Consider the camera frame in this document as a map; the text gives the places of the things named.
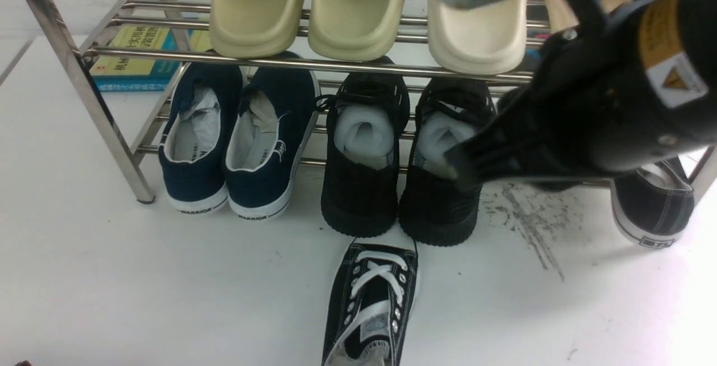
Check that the navy canvas shoe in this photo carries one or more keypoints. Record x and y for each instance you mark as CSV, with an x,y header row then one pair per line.
x,y
193,144
276,115

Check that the cream slipper left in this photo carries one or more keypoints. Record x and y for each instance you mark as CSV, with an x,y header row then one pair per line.
x,y
488,40

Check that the olive green slipper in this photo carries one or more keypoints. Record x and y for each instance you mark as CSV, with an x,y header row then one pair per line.
x,y
353,30
248,29

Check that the navy canvas shoe left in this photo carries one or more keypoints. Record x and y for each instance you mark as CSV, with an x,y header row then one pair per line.
x,y
193,144

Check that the black knit sneaker right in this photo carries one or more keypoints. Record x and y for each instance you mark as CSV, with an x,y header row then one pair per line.
x,y
433,208

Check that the navy canvas shoe right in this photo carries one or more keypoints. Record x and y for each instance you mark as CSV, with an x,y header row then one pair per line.
x,y
276,115

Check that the olive green slipper left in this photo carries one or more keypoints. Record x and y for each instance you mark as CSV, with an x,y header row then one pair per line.
x,y
248,29

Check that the black canvas sneaker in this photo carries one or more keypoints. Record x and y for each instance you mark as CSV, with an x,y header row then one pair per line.
x,y
370,303
653,205

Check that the olive green slipper right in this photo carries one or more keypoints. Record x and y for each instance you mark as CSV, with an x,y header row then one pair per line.
x,y
353,30

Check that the cream slipper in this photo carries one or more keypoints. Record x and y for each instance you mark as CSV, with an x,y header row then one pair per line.
x,y
561,15
488,40

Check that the cream slipper right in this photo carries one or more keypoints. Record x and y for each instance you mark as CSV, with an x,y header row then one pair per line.
x,y
561,15

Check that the black knit sneaker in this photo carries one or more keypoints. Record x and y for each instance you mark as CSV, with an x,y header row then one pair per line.
x,y
365,118
433,208

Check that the black knit sneaker left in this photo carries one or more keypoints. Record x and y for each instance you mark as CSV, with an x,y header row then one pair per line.
x,y
365,118

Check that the yellow blue book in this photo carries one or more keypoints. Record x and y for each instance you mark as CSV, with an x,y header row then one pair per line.
x,y
132,74

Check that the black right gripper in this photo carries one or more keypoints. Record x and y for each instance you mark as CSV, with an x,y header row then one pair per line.
x,y
542,135

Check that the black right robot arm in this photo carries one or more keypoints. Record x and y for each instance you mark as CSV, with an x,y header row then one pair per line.
x,y
632,84

